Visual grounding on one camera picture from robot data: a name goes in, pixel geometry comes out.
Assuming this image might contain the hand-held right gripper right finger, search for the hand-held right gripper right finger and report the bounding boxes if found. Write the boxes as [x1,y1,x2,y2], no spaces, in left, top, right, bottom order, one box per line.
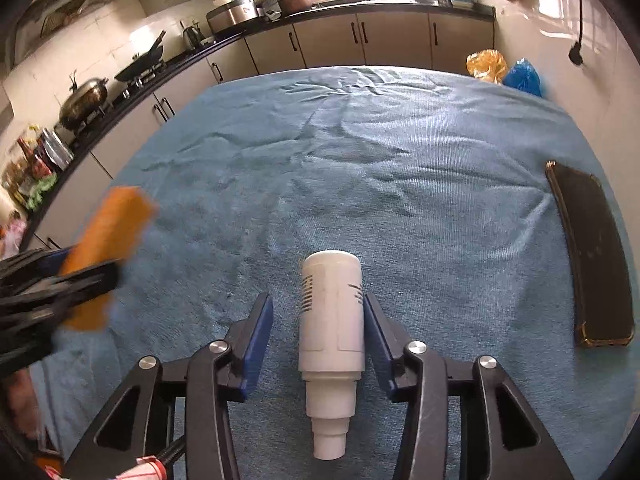
[364,294,573,480]

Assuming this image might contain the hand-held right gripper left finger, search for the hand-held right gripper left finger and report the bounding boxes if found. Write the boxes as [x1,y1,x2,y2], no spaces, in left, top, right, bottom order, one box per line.
[65,294,274,480]

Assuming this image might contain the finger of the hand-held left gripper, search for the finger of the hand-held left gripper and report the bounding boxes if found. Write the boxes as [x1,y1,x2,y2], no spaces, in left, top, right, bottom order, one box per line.
[0,247,76,286]
[0,260,123,321]

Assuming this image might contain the orange block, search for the orange block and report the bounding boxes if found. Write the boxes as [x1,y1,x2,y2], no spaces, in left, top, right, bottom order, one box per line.
[59,186,160,333]

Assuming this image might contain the white plastic bottle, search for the white plastic bottle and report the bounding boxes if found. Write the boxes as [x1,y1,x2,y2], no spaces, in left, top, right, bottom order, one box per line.
[298,251,364,461]

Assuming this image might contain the person's left forearm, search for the person's left forearm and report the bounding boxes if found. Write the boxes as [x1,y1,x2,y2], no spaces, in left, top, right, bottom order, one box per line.
[5,370,45,443]

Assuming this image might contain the green vegetables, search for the green vegetables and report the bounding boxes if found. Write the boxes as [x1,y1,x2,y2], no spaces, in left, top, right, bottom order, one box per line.
[25,175,58,208]

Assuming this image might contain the steel wok with lid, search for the steel wok with lid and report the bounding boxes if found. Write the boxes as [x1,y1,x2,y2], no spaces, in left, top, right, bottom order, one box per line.
[59,71,110,131]

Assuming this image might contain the blue tablecloth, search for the blue tablecloth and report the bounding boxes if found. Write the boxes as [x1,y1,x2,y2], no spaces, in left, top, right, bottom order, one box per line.
[27,65,631,480]

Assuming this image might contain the black gas stove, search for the black gas stove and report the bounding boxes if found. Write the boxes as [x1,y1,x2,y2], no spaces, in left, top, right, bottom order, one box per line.
[75,60,168,131]

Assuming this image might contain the black frying pan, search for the black frying pan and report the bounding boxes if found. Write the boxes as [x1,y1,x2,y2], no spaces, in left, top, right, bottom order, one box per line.
[114,30,167,82]

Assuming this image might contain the range hood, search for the range hood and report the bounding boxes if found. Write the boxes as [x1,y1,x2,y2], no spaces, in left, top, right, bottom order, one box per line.
[10,0,151,63]

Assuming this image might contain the electric kettle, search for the electric kettle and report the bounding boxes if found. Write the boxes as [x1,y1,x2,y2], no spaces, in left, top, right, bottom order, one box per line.
[181,20,206,50]

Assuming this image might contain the orange plastic bag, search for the orange plastic bag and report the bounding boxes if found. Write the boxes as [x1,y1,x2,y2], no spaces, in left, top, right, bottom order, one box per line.
[466,49,508,83]

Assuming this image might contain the blue plastic bag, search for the blue plastic bag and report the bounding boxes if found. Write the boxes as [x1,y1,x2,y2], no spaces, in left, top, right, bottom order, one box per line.
[501,58,545,98]

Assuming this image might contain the stainless steel rice cooker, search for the stainless steel rice cooker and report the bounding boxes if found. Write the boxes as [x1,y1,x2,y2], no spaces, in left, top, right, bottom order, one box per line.
[206,0,259,36]

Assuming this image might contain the black cable with plug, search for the black cable with plug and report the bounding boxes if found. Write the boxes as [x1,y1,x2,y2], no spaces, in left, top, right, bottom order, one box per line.
[569,0,587,66]

